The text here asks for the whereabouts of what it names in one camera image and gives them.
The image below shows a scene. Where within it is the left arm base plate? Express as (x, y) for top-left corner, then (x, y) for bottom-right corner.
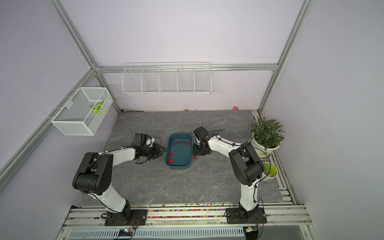
(101, 209), (148, 226)

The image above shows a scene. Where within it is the white mesh basket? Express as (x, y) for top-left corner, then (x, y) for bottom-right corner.
(51, 87), (113, 136)

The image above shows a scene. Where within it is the green item in basket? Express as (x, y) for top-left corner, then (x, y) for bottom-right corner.
(90, 101), (106, 116)

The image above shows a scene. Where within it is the large potted green plant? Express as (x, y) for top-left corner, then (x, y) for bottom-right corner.
(251, 117), (286, 159)

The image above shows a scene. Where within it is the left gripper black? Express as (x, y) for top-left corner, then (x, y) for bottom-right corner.
(141, 142), (167, 161)

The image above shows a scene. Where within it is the white wire wall shelf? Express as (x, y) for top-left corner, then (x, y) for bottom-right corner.
(121, 62), (213, 95)

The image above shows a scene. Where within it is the aluminium rail base frame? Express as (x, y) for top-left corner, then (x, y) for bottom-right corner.
(61, 203), (313, 230)

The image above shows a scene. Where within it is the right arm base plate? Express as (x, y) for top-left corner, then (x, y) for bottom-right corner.
(224, 207), (268, 226)

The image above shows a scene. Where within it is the small potted succulent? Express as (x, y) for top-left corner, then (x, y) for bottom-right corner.
(262, 162), (278, 181)

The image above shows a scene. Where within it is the teal plastic storage box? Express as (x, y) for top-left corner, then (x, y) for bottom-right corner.
(165, 133), (193, 170)

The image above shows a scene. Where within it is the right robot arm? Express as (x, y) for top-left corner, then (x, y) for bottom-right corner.
(193, 127), (265, 220)

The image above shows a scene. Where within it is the white ventilation grille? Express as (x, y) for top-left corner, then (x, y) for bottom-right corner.
(67, 227), (245, 240)

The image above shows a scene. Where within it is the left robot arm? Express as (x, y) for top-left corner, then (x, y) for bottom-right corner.
(73, 134), (166, 219)

